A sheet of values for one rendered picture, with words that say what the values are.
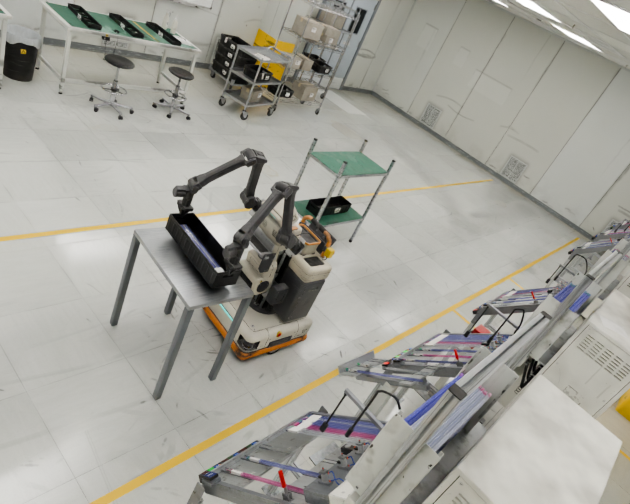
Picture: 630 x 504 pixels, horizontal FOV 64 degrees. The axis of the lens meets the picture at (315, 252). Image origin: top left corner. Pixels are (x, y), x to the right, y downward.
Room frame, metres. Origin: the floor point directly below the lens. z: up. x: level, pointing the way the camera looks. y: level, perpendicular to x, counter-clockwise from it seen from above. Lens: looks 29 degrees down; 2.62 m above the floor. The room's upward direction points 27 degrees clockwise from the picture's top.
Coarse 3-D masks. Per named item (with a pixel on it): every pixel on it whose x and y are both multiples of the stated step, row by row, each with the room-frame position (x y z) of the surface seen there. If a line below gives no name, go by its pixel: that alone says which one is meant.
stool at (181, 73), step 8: (176, 72) 6.17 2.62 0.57; (184, 72) 6.34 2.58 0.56; (176, 88) 6.28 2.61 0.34; (168, 96) 6.16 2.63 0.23; (176, 96) 6.28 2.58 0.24; (184, 96) 6.41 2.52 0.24; (160, 104) 6.19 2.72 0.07; (168, 104) 6.26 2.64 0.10; (176, 104) 6.40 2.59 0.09; (184, 112) 6.31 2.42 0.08
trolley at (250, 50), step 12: (240, 48) 7.37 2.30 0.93; (252, 48) 7.78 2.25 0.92; (264, 48) 8.10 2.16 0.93; (264, 60) 7.29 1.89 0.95; (276, 60) 7.80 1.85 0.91; (288, 60) 8.03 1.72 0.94; (240, 72) 7.57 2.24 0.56; (264, 72) 8.12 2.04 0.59; (252, 84) 7.27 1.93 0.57; (264, 84) 7.54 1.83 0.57; (276, 84) 7.88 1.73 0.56; (264, 96) 8.08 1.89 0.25
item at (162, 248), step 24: (144, 240) 2.41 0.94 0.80; (168, 240) 2.52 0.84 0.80; (168, 264) 2.31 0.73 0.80; (192, 264) 2.41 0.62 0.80; (120, 288) 2.45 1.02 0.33; (192, 288) 2.21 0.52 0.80; (216, 288) 2.31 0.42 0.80; (240, 288) 2.42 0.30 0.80; (120, 312) 2.47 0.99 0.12; (168, 312) 2.79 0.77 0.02; (192, 312) 2.09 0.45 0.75; (240, 312) 2.41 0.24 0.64; (168, 360) 2.07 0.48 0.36; (216, 360) 2.42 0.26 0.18
